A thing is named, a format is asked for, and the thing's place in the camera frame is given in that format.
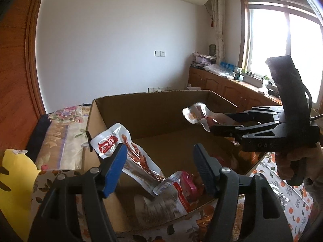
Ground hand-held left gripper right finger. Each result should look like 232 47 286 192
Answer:
193 143 294 242

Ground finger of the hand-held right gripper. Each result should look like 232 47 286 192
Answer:
222 106 287 126
210 121 287 153

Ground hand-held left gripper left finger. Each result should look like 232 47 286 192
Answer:
27 144 128 242

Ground pink snack packet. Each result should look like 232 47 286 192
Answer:
180 171 200 203

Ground white red-label snack packet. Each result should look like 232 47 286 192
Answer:
90 123 167 197

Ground clear snack packet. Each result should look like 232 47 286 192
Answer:
182 102 228 132

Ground grey red-stripe snack packet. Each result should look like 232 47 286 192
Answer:
134 171 196 228

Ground brown cardboard box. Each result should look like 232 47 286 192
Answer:
82 89 269 232

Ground person's right hand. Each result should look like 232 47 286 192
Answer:
276 144 323 182

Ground black device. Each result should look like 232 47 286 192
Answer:
267 81 281 97

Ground wooden window cabinet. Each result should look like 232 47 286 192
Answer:
189 66 283 109

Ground white plastic bags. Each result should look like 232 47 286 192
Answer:
204 64 234 77

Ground floral blanket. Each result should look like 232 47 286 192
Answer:
26 104 92 172

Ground pink storage box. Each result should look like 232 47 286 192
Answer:
193 53 217 65

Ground silver snack packet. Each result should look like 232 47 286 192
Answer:
273 189 290 210

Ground orange print bedsheet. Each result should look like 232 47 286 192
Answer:
31 154 318 242

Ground yellow plush pillow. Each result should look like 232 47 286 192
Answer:
0 149 42 241

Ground beige curtain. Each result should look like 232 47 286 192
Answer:
209 0 226 66

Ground wooden wardrobe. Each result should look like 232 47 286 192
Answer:
0 0 48 162

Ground black cable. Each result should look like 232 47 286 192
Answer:
304 87 323 121

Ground wooden frame window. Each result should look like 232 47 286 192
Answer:
238 0 323 81

